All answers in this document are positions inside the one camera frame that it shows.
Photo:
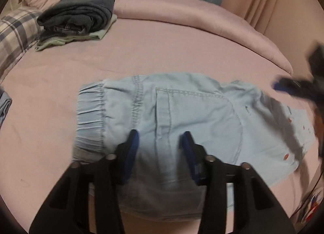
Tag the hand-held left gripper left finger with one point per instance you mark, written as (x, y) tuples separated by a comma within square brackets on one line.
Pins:
[(133, 145)]

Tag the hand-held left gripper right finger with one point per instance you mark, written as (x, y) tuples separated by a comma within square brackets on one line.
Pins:
[(186, 145)]

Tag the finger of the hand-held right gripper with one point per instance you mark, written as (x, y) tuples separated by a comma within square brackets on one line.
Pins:
[(284, 84)]

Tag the light blue denim pants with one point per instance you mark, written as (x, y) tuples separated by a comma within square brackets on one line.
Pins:
[(189, 107)]

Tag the pink curtain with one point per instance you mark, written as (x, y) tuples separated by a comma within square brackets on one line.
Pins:
[(268, 1)]

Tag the pink bed sheet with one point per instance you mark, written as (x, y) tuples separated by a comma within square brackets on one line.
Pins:
[(76, 72)]

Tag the folded light green garment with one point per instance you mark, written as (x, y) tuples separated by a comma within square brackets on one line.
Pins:
[(98, 34)]

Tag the colourful printed item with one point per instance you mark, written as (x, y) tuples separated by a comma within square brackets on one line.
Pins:
[(310, 206)]

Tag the pink comforter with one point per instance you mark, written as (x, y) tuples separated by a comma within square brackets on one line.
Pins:
[(177, 13)]

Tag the blue striped cloth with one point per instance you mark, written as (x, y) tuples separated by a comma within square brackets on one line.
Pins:
[(4, 107)]

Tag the folded dark jeans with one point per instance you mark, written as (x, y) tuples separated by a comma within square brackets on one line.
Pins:
[(76, 11)]

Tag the plaid pillow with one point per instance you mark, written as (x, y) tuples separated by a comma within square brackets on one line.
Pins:
[(15, 36)]

